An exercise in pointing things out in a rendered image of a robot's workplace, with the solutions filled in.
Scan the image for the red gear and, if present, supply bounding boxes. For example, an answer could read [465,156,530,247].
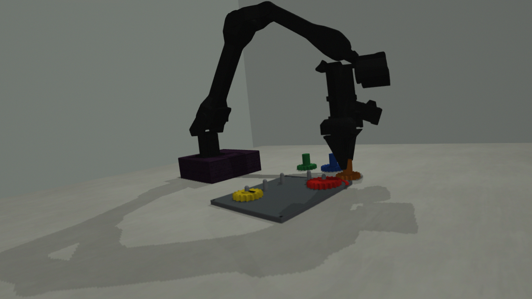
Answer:
[307,176,342,190]

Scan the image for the brown toothed gear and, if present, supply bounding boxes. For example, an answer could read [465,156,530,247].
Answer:
[335,159,361,180]

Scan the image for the dark green gear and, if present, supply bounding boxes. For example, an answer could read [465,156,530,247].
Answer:
[297,153,317,171]

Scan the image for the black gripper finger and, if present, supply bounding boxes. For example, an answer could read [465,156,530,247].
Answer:
[348,129,362,160]
[324,134,356,170]

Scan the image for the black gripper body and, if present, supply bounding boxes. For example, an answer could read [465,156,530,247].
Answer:
[320,89,363,136]

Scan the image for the yellow gear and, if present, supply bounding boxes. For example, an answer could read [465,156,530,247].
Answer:
[232,188,263,202]

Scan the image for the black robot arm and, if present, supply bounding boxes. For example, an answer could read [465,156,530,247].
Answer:
[190,1,390,158]

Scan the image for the blue gear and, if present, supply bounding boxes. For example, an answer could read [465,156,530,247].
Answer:
[321,153,341,172]

